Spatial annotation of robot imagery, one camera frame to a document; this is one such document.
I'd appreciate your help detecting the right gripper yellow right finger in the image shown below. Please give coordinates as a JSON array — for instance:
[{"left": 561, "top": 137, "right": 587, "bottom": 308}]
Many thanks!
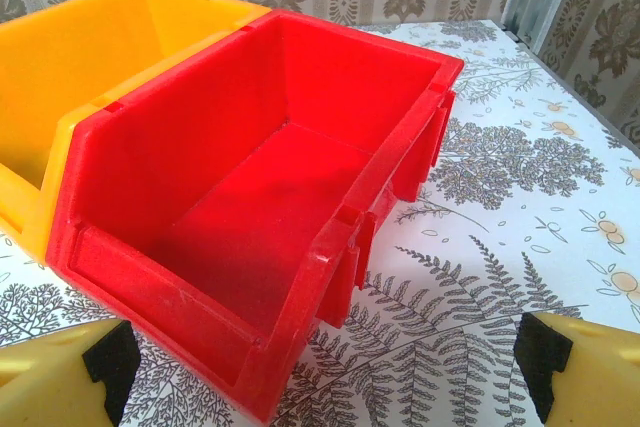
[{"left": 513, "top": 310, "right": 640, "bottom": 427}]

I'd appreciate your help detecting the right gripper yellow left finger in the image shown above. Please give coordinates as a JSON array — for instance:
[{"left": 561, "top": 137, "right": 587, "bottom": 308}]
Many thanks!
[{"left": 0, "top": 317, "right": 141, "bottom": 427}]

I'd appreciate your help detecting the red plastic bin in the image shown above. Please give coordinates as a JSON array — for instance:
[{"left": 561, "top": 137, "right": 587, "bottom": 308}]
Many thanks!
[{"left": 45, "top": 9, "right": 466, "bottom": 427}]

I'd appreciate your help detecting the yellow plastic bin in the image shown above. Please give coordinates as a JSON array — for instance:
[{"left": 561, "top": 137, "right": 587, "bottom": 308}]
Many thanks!
[{"left": 0, "top": 0, "right": 274, "bottom": 268}]

